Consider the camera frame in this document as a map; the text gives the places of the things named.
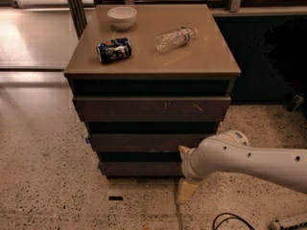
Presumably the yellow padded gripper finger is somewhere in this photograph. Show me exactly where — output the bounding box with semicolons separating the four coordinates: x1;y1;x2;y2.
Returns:
176;178;199;205

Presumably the grey power strip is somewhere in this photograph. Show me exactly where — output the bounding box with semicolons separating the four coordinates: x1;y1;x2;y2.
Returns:
269;213;307;230

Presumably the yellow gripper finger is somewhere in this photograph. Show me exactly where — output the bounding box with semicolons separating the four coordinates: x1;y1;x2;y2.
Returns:
178;146;191;160

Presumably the brown drawer cabinet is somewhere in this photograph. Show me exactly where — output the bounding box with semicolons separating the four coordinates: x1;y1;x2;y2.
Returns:
64;5;241;164

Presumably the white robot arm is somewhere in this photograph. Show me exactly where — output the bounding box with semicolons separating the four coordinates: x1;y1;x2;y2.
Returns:
177;130;307;204

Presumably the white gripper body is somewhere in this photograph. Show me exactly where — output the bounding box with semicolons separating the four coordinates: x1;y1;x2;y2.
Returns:
181;149;203;181

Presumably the blue crushed soda can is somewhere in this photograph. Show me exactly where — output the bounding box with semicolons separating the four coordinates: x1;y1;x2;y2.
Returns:
96;37;132;63

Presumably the black floor tape mark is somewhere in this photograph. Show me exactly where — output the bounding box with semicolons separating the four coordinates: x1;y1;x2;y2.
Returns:
108;195;123;201

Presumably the black cable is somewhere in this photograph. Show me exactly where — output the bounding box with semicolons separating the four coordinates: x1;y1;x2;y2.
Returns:
212;212;256;230

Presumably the blue tape piece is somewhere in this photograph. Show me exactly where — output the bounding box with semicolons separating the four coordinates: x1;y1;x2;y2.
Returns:
84;137;90;144

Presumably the clear plastic bottle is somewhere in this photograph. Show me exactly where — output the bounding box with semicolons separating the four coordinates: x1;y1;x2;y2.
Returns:
153;26;198;54

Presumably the drawer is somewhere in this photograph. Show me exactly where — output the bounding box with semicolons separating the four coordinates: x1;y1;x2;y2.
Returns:
89;133;211;152
99;162;182;176
73;97;230;122

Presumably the white bowl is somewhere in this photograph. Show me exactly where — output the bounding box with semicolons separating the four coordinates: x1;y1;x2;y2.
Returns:
107;6;137;31

